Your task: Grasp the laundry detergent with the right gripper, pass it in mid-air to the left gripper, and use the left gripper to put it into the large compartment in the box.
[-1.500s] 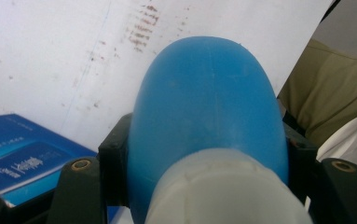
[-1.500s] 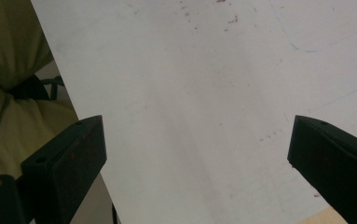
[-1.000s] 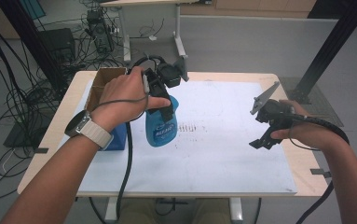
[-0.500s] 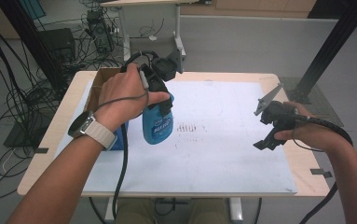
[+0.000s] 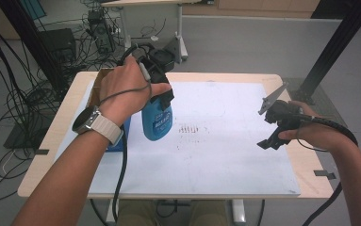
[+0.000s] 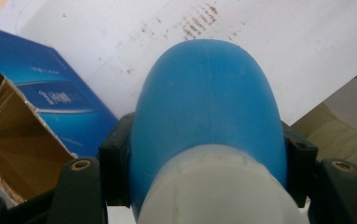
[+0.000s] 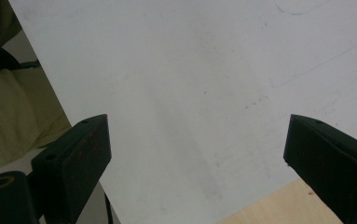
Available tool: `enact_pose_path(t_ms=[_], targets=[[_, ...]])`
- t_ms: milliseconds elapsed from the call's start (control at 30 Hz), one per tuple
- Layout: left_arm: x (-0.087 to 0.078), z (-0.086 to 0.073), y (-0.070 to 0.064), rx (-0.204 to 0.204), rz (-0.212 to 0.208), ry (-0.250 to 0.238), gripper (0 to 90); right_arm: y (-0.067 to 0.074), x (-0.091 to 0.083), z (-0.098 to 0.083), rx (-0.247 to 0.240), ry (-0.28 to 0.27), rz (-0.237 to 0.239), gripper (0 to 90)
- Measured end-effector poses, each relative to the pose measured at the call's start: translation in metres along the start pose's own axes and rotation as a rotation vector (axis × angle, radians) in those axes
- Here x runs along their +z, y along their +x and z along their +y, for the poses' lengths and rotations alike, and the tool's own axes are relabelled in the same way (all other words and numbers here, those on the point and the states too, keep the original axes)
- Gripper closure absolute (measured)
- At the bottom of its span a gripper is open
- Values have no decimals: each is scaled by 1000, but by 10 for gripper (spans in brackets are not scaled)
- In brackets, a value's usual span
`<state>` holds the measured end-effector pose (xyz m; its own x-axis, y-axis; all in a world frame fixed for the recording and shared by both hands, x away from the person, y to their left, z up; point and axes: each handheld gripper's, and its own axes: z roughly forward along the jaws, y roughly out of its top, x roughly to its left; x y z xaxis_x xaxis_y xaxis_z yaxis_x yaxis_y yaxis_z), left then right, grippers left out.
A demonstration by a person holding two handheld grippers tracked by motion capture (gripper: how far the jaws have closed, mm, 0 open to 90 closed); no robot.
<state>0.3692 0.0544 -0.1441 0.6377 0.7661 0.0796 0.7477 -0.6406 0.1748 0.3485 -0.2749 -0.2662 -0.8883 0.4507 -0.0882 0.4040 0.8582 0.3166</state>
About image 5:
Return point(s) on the blue cardboard box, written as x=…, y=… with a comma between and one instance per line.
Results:
x=94, y=94

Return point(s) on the blue bottle with white cap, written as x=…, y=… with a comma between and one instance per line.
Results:
x=156, y=125

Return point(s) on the person's leg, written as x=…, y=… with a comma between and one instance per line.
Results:
x=209, y=213
x=137, y=213

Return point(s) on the person's right leg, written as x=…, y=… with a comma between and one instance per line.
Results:
x=209, y=213

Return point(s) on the black metal stand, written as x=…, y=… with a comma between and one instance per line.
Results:
x=335, y=47

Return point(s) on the black computer tower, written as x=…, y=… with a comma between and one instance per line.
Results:
x=101, y=31

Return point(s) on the black metal pole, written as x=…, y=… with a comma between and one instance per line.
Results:
x=27, y=31

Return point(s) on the white table leg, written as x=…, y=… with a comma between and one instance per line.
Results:
x=238, y=212
x=110, y=212

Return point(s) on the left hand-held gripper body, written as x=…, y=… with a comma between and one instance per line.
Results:
x=159, y=66

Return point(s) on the white table mat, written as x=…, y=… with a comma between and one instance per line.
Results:
x=200, y=169

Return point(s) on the teal panel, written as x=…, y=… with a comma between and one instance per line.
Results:
x=32, y=8

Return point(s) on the black box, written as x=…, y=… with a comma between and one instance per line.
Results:
x=58, y=42

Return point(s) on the person's right hand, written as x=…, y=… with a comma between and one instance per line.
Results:
x=319, y=135

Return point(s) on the white desk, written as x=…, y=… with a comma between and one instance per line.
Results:
x=181, y=19

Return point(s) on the black tape strip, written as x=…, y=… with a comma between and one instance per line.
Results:
x=324, y=174
x=41, y=151

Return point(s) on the person's left leg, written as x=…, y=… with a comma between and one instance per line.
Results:
x=137, y=213

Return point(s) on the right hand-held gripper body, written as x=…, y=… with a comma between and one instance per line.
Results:
x=283, y=114

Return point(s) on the white power adapter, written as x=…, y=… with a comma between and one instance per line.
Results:
x=154, y=38

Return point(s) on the person's left hand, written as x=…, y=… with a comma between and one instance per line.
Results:
x=124, y=81

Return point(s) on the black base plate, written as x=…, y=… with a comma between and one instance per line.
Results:
x=21, y=138

